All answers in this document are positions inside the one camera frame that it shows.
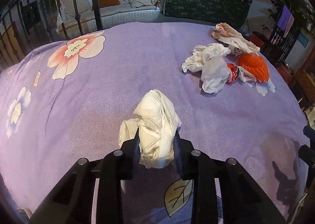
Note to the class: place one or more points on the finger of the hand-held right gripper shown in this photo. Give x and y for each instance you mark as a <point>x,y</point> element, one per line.
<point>310,133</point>
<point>307,155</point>

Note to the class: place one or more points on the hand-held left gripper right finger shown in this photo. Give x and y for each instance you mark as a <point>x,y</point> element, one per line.
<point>184,160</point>

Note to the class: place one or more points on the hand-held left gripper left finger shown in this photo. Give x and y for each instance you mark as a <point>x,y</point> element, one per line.
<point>128,160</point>

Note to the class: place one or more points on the purple floral bedsheet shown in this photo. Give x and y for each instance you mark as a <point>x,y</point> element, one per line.
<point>123,78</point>

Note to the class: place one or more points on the orange foam fruit net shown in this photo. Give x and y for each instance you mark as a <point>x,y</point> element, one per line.
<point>254,66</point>

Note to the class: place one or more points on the black metal rack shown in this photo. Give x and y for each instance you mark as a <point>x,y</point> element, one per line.
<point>280,44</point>

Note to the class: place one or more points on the red and white wrapper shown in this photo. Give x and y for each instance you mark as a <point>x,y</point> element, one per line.
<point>232,74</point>

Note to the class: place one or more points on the wrinkled white tissue wad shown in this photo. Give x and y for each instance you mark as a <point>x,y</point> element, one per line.
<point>204,56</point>

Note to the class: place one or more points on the purple towel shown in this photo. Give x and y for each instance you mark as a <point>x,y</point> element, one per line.
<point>286,19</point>

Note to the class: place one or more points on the green potted plant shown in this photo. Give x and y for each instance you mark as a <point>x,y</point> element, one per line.
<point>292,0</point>

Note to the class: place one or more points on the white wicker swing sofa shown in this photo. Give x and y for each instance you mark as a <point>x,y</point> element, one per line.
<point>123,17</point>

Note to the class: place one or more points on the green floral cabinet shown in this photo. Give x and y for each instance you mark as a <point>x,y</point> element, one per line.
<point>201,2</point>

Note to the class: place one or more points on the white cushion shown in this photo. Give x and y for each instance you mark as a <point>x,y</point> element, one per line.
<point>75,2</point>

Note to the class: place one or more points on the blue wall sign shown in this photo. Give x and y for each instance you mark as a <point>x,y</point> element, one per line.
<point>304,40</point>

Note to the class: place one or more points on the black metal bed frame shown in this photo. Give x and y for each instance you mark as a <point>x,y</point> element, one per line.
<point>97,5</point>

